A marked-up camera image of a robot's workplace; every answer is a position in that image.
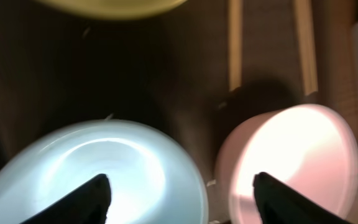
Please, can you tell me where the dark brown serving tray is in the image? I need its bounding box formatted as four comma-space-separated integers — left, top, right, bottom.
0, 0, 358, 224

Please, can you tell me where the pink bowl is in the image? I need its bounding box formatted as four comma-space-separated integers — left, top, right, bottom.
216, 104, 358, 223

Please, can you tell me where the light blue bowl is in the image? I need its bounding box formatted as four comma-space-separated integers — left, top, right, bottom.
0, 119, 208, 223

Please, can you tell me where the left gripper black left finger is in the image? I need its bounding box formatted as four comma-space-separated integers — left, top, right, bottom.
21, 174, 111, 224

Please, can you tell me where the yellow plate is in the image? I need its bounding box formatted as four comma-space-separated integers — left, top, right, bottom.
36, 0, 186, 21

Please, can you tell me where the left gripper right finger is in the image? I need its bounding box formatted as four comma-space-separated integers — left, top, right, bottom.
253, 172, 351, 224

